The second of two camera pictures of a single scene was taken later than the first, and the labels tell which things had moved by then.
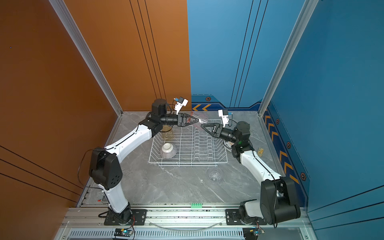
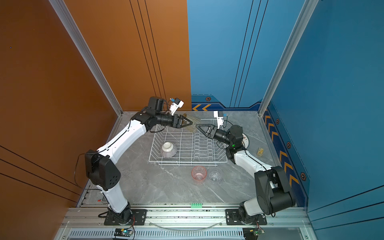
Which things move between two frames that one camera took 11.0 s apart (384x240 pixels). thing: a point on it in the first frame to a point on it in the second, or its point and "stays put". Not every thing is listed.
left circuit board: (123, 232) stays put
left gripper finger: (188, 115) to (191, 121)
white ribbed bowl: (168, 151) stays put
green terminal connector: (196, 205) stays put
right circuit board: (250, 233) stays put
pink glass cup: (203, 119) to (198, 174)
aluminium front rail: (93, 218) stays put
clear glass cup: (215, 176) stays put
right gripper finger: (212, 134) to (201, 130)
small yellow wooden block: (260, 152) stays put
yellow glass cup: (167, 136) to (196, 122)
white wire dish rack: (195, 146) stays put
